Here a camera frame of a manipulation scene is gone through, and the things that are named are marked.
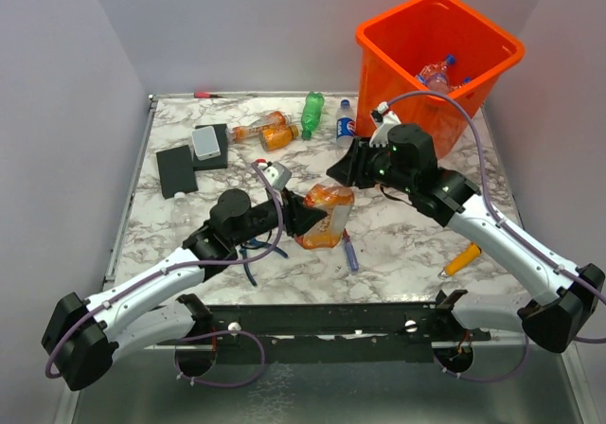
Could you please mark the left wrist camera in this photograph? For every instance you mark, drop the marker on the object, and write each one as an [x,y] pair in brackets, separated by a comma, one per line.
[275,173]

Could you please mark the black flat block rear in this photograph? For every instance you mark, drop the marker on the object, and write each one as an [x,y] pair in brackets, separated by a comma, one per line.
[219,162]

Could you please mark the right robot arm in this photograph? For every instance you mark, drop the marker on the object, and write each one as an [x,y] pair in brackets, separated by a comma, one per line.
[563,295]

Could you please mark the small Pepsi bottle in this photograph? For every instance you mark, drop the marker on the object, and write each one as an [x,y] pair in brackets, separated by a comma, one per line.
[462,84]

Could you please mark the blue handled pliers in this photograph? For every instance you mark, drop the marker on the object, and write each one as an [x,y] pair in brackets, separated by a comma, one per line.
[253,251]

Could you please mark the green plastic bottle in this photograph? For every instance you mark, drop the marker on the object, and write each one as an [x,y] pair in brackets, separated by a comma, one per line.
[311,114]

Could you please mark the white box device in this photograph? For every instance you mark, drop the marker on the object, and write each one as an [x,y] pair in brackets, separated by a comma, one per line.
[205,143]

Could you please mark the black flat block front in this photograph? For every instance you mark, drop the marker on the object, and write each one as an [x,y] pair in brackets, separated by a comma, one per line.
[176,172]

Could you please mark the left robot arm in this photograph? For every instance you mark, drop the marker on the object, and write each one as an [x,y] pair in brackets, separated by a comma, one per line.
[81,336]

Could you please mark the tall orange label tea bottle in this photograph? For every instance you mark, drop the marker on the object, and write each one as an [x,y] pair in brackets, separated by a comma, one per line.
[266,121]

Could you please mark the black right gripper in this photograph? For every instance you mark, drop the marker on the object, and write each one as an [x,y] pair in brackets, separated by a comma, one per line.
[350,169]

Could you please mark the large orange label jug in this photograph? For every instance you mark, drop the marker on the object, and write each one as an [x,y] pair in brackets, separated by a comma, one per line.
[337,201]

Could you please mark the black flat block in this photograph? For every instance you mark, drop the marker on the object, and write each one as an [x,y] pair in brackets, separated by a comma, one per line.
[176,172]
[219,162]

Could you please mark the right aluminium frame rail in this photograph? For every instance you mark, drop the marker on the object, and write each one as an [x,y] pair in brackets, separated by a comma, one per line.
[579,384]

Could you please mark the yellow utility knife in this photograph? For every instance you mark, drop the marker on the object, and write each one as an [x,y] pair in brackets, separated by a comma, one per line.
[472,252]

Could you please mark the Pepsi bottle beside bin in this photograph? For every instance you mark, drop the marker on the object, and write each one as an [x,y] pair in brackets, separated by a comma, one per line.
[345,124]

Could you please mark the orange plastic bin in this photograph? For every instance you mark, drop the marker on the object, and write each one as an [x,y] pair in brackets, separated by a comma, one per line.
[398,43]

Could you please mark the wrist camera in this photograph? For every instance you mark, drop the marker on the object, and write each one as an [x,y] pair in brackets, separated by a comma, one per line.
[384,120]
[275,173]

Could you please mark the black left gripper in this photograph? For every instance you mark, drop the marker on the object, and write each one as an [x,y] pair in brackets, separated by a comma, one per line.
[297,216]

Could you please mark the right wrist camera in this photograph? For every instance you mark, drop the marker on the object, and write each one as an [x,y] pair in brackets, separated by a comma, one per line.
[384,120]

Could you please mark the clear white-cap bottle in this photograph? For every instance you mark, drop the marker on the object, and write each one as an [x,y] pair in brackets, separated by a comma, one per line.
[181,211]

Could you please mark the red blue screwdriver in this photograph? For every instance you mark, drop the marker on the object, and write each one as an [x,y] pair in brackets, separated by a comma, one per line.
[350,252]

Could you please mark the orange label bottle right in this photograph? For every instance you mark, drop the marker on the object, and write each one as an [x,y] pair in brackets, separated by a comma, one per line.
[279,137]

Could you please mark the red marker pen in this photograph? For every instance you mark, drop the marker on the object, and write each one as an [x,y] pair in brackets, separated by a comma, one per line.
[206,95]

